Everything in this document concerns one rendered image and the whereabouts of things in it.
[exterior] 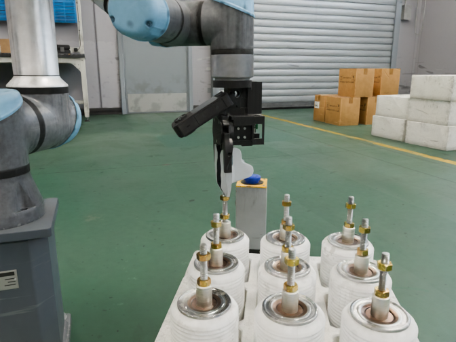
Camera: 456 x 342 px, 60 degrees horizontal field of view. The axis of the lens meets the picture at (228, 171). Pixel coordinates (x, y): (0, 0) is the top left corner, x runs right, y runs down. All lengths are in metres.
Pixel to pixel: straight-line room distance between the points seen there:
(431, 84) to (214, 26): 2.79
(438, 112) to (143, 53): 3.81
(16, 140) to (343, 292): 0.61
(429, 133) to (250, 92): 2.75
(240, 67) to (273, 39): 5.50
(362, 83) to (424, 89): 1.22
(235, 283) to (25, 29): 0.61
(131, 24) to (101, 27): 5.09
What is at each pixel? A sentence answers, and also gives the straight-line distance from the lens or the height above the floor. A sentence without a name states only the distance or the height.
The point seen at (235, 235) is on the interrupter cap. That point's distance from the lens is 0.78.
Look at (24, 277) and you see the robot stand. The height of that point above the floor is 0.21.
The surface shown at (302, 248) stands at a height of 0.25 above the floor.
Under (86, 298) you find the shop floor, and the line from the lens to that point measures 1.13.
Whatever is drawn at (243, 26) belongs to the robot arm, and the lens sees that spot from 0.70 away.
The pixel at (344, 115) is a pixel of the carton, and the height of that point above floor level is 0.12.
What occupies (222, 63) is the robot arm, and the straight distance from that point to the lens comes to 0.70.
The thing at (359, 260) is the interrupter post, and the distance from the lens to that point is 0.67.
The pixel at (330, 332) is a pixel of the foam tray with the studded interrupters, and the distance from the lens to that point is 0.67.
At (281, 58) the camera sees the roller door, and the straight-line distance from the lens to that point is 6.23.
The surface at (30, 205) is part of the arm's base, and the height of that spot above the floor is 0.33.
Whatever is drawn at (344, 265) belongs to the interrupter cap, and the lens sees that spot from 0.70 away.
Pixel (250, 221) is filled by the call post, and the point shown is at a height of 0.23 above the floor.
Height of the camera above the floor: 0.56
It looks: 14 degrees down
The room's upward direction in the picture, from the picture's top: straight up
